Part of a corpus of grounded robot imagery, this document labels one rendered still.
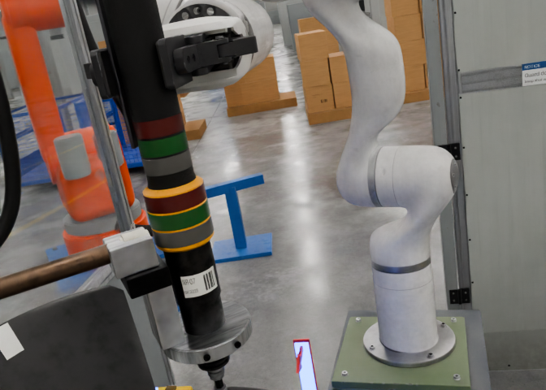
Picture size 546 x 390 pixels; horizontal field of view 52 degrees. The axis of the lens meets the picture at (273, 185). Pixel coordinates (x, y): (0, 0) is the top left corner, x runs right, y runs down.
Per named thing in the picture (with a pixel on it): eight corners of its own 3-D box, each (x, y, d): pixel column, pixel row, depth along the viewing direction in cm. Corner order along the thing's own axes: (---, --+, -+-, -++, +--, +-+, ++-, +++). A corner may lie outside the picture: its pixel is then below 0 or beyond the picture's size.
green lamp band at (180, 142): (147, 161, 37) (142, 143, 36) (136, 153, 40) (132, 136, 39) (195, 149, 38) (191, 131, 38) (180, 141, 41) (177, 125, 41)
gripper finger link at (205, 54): (235, 70, 41) (213, 84, 35) (194, 76, 42) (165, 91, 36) (227, 25, 40) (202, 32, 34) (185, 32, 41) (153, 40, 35)
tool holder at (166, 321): (150, 390, 38) (114, 261, 35) (128, 343, 44) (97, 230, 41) (267, 340, 42) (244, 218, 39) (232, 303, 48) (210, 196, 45)
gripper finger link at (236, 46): (282, 45, 43) (233, 58, 39) (211, 54, 48) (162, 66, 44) (279, 30, 43) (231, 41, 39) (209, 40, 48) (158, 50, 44)
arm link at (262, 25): (179, -20, 53) (268, 19, 53) (214, -19, 66) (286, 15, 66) (152, 62, 56) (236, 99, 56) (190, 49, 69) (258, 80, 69)
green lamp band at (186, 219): (159, 237, 38) (155, 220, 37) (144, 220, 42) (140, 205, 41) (218, 218, 39) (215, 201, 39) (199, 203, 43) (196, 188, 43)
